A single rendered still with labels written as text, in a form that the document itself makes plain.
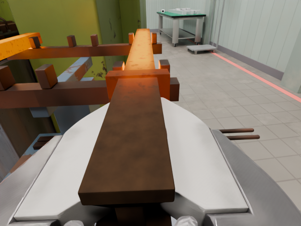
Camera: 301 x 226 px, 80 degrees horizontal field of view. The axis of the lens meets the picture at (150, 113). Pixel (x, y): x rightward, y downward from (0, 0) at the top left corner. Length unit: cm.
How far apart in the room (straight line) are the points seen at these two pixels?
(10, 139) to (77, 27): 39
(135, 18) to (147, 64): 88
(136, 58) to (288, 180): 149
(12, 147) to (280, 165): 160
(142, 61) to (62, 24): 51
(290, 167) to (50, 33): 165
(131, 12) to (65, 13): 47
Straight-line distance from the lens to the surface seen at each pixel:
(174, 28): 519
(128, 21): 106
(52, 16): 68
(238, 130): 56
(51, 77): 21
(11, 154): 72
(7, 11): 116
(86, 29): 64
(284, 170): 165
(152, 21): 819
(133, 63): 18
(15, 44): 42
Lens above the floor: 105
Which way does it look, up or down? 31 degrees down
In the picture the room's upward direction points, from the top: 2 degrees counter-clockwise
